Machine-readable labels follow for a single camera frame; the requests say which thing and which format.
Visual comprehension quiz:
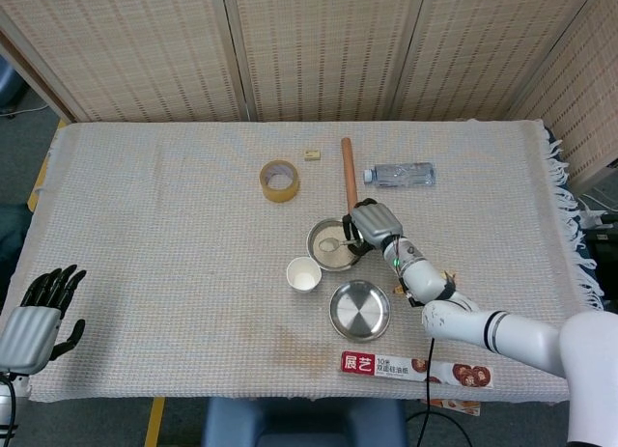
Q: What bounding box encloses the red white baking paper box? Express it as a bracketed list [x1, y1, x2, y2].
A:
[340, 350, 494, 390]

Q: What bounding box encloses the black floor cable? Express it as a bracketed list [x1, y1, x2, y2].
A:
[404, 410, 473, 447]

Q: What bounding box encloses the wooden rolling pin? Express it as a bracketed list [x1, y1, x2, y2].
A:
[340, 137, 361, 215]

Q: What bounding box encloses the white paper cup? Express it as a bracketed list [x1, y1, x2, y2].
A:
[285, 256, 323, 293]

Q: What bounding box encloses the steel bowl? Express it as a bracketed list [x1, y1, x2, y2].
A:
[305, 217, 368, 273]

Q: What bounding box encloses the dark blue fabric seat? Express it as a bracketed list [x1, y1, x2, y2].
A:
[0, 204, 33, 293]

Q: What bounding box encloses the white power strip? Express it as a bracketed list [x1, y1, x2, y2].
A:
[578, 209, 618, 229]

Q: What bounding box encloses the metal spoon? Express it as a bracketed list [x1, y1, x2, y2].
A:
[318, 237, 364, 253]

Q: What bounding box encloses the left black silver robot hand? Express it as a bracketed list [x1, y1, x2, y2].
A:
[0, 265, 88, 375]

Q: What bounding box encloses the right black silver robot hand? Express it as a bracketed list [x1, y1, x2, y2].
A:
[342, 198, 405, 255]

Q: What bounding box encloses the steel dish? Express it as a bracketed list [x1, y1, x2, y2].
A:
[328, 279, 392, 344]

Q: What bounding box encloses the woven bamboo screen panel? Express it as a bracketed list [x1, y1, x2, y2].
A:
[506, 0, 618, 193]
[0, 0, 257, 125]
[234, 0, 429, 123]
[390, 0, 603, 123]

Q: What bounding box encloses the clear plastic water bottle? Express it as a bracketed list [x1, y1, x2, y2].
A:
[362, 162, 437, 188]

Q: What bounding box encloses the blue grey office chair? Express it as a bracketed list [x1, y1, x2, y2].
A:
[0, 55, 26, 118]

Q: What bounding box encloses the yellow packing tape roll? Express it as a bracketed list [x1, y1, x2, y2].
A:
[259, 159, 301, 205]

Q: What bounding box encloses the black box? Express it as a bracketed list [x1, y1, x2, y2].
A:
[581, 227, 618, 293]

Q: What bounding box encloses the yellow rubber chicken toy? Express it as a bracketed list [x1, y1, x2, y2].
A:
[392, 271, 458, 295]

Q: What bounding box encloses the blue padded seat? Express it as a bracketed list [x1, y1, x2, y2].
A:
[201, 397, 409, 447]

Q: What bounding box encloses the white woven fringed tablecloth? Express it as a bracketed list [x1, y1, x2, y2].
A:
[0, 120, 607, 404]

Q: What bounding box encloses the orange printed paper package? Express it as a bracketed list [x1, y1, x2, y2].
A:
[418, 397, 484, 417]

